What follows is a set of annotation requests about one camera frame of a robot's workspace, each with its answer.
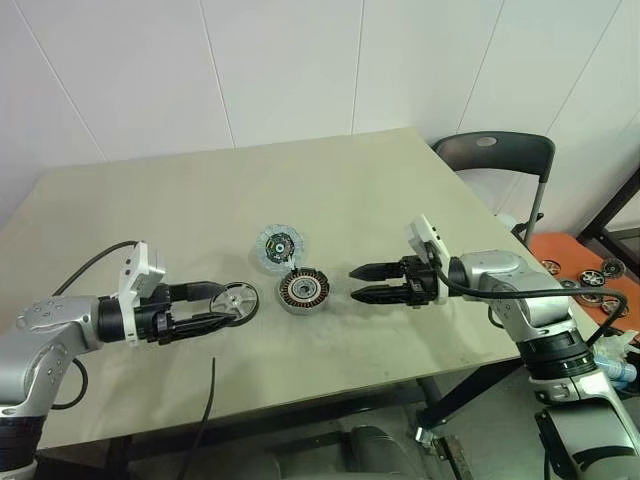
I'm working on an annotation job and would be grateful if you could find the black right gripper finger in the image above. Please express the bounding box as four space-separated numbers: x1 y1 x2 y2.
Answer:
348 262 404 282
351 283 409 307

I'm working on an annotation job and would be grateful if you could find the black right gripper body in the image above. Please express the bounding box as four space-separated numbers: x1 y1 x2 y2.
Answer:
397 254 449 309

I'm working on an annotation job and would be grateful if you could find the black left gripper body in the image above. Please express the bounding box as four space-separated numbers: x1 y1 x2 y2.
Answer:
134 282 177 347

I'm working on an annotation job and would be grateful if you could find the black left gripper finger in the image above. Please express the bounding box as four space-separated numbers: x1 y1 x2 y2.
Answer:
169 280 229 304
167 313 239 344

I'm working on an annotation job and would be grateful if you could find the white wheel cover ring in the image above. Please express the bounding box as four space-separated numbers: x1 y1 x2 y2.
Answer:
209 281 262 326

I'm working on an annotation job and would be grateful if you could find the motor housing with copper windings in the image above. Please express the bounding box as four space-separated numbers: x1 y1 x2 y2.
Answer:
273 266 332 315

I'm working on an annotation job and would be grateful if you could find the round lid with circuit board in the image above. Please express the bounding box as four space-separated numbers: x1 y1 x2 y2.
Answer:
255 223 305 274

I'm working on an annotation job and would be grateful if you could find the metal caster wheel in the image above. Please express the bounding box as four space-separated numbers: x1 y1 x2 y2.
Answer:
412 424 439 449

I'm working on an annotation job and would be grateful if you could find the dark grey rounded shape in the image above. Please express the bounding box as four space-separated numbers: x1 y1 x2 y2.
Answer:
347 423 406 480

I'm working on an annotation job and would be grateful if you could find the black folding chair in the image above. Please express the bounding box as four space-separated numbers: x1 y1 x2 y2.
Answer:
430 130 557 249

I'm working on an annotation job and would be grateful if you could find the orange surface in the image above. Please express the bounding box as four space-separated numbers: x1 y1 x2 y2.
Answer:
527 230 640 334

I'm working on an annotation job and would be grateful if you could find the plastic bottle with blue label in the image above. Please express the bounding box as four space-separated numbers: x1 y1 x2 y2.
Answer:
592 330 640 394

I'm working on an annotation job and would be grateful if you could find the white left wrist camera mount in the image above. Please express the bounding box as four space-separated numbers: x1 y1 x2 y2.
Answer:
118 241 166 347

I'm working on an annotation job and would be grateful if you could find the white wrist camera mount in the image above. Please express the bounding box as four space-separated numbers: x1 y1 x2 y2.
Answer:
118 241 166 347
408 213 451 306

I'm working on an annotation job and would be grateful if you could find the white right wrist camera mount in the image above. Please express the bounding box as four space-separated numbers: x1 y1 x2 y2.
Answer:
408 213 451 306

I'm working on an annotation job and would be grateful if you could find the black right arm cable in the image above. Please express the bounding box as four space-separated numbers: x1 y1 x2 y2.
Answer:
424 242 630 351

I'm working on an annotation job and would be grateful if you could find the loose thin black cable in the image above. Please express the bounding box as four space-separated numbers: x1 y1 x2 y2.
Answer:
189 355 218 466

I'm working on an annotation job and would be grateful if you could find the black table frame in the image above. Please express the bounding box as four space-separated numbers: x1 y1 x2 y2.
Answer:
34 362 524 480

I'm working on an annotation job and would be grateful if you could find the dark metal frame rack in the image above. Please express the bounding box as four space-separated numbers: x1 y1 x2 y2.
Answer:
578 147 640 251

